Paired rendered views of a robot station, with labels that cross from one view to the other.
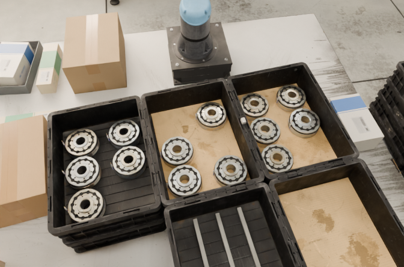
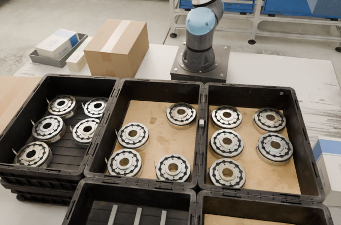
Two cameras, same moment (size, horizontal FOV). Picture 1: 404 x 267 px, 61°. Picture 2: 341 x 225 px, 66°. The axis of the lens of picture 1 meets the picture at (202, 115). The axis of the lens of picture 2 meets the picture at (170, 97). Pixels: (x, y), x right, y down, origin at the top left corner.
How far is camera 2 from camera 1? 0.40 m
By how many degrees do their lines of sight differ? 19
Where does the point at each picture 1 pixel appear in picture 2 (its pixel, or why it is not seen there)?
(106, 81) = (115, 70)
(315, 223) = not seen: outside the picture
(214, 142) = (173, 140)
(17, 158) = (11, 103)
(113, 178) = (70, 142)
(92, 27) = (121, 28)
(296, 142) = (259, 166)
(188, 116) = (161, 111)
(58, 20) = not seen: hidden behind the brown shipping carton
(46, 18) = not seen: hidden behind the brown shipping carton
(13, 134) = (20, 85)
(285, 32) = (294, 70)
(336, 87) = (334, 132)
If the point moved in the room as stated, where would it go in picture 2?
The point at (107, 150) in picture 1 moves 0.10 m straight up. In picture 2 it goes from (79, 118) to (71, 99)
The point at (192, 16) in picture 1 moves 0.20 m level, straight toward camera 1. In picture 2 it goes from (193, 25) to (176, 53)
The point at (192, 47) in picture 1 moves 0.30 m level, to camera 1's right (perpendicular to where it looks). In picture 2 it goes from (192, 57) to (262, 71)
